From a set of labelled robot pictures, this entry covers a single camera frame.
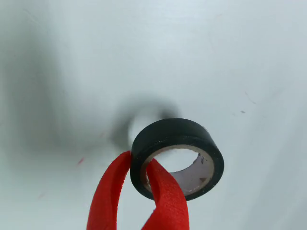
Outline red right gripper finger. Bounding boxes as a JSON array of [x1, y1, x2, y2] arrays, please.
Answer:
[[141, 157, 190, 230]]

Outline black electrical tape roll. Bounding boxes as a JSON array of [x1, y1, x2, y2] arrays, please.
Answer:
[[130, 118, 225, 202]]

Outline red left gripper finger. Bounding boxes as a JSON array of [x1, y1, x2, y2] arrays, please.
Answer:
[[86, 150, 132, 230]]

